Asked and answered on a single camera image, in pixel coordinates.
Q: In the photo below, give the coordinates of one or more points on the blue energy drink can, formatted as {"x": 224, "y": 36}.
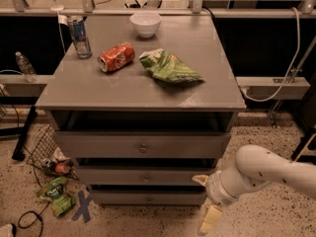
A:
{"x": 79, "y": 37}

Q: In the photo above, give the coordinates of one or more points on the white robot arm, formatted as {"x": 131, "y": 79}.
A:
{"x": 254, "y": 168}

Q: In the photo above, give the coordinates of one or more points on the white round device with cord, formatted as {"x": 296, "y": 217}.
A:
{"x": 57, "y": 8}

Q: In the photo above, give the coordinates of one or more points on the wheeled black stand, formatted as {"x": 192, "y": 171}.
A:
{"x": 303, "y": 144}

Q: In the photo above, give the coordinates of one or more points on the blue tape cross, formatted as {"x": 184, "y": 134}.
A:
{"x": 83, "y": 209}

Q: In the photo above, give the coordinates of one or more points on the crushed orange soda can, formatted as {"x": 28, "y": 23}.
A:
{"x": 116, "y": 57}

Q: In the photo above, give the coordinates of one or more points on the green chip bag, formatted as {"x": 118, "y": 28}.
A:
{"x": 166, "y": 66}

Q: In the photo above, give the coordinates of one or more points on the grey drawer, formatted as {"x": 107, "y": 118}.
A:
{"x": 82, "y": 144}
{"x": 148, "y": 197}
{"x": 123, "y": 176}

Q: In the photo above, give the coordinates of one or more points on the grey top drawer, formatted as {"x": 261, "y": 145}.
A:
{"x": 82, "y": 144}

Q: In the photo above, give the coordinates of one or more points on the grey drawer cabinet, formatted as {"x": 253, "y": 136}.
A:
{"x": 80, "y": 97}

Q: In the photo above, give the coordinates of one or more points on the black bar on floor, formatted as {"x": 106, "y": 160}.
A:
{"x": 18, "y": 154}

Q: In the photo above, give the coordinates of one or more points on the clear plastic water bottle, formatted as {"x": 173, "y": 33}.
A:
{"x": 26, "y": 67}

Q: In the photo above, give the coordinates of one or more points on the green snack bag on floor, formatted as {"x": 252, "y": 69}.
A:
{"x": 55, "y": 193}

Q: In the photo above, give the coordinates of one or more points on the wire basket with trash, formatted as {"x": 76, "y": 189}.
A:
{"x": 48, "y": 158}

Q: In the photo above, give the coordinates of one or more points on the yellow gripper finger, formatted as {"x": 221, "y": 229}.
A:
{"x": 210, "y": 218}
{"x": 201, "y": 179}

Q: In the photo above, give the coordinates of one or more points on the white bowl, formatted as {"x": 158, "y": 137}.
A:
{"x": 146, "y": 24}

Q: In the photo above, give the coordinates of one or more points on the grey bottom drawer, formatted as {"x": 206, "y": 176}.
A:
{"x": 148, "y": 197}

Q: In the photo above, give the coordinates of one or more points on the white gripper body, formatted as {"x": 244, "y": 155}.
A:
{"x": 213, "y": 188}

